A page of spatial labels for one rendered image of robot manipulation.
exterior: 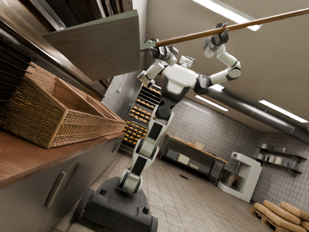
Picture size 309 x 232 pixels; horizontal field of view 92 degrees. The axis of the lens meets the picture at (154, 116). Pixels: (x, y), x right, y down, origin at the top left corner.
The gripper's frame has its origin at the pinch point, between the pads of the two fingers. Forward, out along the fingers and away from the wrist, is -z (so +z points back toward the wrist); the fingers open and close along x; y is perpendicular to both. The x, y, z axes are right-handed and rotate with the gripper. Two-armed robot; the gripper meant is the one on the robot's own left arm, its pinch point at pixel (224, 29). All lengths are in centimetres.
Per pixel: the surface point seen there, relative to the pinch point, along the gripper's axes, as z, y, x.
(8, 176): -59, 83, 45
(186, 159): 432, 8, 192
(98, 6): 7, 71, -43
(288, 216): 223, -136, 286
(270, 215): 237, -111, 285
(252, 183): 416, -173, 312
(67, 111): -38, 81, 30
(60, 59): 14, 108, -20
